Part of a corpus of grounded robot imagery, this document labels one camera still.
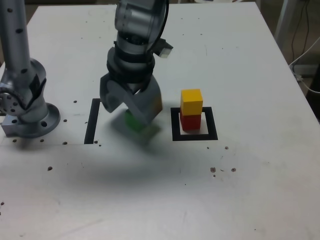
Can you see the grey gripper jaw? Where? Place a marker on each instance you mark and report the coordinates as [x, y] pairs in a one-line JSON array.
[[110, 97], [150, 105]]

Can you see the green cube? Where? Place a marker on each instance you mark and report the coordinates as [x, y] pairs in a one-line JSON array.
[[131, 122]]

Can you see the yellow cube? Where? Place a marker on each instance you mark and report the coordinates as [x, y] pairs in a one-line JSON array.
[[191, 105]]

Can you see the red cube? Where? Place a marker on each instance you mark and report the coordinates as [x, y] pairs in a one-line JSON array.
[[190, 122]]

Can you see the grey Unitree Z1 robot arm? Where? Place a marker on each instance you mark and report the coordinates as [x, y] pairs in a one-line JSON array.
[[15, 37]]

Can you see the black tape square outline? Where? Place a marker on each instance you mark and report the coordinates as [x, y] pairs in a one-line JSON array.
[[212, 125]]

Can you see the black tape strip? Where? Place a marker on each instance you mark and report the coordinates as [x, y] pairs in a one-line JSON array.
[[92, 122]]

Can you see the grey gripper camera box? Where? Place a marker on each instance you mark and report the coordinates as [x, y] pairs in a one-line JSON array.
[[165, 50]]

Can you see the white metal frame post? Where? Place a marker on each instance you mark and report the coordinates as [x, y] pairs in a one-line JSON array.
[[282, 20]]

